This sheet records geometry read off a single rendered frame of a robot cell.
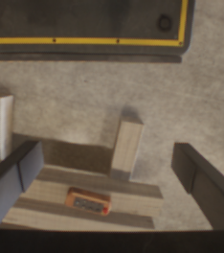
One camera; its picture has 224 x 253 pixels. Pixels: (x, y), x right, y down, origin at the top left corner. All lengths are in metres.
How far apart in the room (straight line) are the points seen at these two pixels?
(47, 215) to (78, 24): 0.74
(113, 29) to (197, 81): 0.52
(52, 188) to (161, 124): 0.56
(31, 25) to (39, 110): 0.45
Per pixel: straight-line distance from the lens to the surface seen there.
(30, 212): 0.91
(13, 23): 0.55
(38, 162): 0.17
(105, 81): 0.80
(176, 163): 0.16
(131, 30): 0.49
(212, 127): 0.98
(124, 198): 0.79
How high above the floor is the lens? 0.80
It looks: 72 degrees down
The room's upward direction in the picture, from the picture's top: 178 degrees clockwise
